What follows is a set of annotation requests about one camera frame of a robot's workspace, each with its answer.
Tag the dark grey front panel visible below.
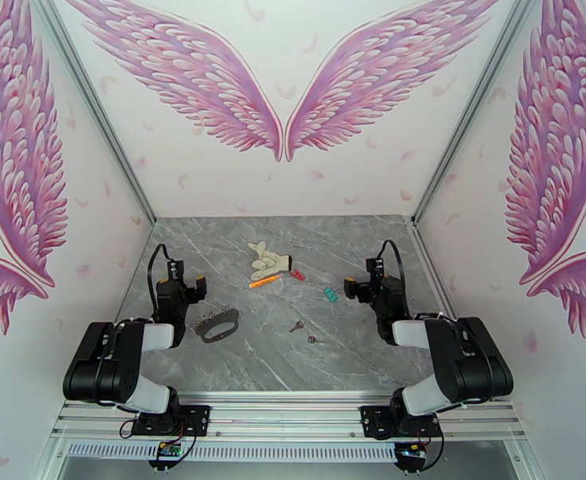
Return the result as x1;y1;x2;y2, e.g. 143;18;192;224
54;454;529;480

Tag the black left wrist camera cable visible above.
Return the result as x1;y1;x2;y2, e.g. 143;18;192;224
146;242;171;316

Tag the white work glove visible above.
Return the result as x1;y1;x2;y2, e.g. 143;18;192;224
247;241;293;274

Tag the white slotted cable duct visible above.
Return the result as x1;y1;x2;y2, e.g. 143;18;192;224
65;442;399;462

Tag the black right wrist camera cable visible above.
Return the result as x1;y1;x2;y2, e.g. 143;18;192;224
379;239;405;286

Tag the aluminium mounting rail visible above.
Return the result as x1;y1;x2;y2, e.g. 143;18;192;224
50;390;527;442

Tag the black keyring plate with rings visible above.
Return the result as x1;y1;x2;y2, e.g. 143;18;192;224
187;306;242;345

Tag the small green circuit board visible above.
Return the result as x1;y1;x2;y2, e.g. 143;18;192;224
147;441;184;470
394;441;428;470

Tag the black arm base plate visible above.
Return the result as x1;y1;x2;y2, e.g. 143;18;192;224
359;404;444;440
131;404;212;439

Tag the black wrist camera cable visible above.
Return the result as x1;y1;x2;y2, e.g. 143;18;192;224
379;239;405;286
146;242;171;316

